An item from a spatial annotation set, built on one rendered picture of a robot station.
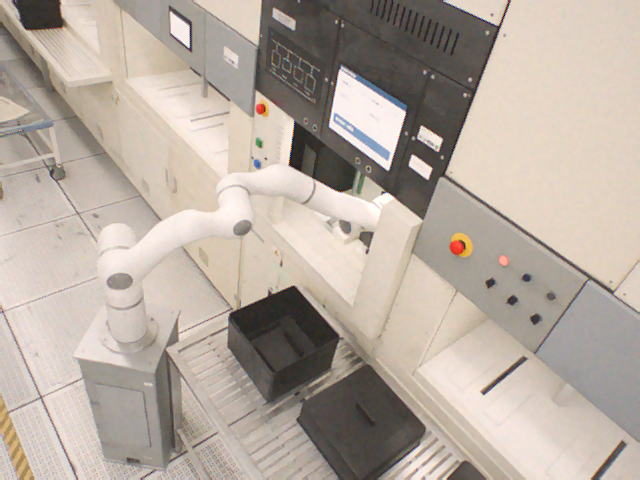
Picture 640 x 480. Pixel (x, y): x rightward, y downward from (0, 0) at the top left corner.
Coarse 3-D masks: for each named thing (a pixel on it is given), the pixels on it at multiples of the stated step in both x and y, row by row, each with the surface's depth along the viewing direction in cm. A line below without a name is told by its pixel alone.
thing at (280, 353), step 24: (288, 288) 183; (240, 312) 173; (264, 312) 183; (288, 312) 193; (312, 312) 179; (240, 336) 166; (264, 336) 185; (288, 336) 184; (312, 336) 185; (336, 336) 171; (240, 360) 174; (264, 360) 176; (288, 360) 179; (312, 360) 167; (264, 384) 163; (288, 384) 167
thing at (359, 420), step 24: (336, 384) 164; (360, 384) 165; (384, 384) 167; (312, 408) 156; (336, 408) 157; (360, 408) 156; (384, 408) 160; (408, 408) 161; (312, 432) 157; (336, 432) 151; (360, 432) 153; (384, 432) 154; (408, 432) 155; (336, 456) 149; (360, 456) 147; (384, 456) 148
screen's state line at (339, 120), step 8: (336, 120) 161; (344, 120) 158; (344, 128) 159; (352, 128) 156; (360, 136) 155; (368, 136) 152; (368, 144) 153; (376, 144) 151; (376, 152) 152; (384, 152) 149
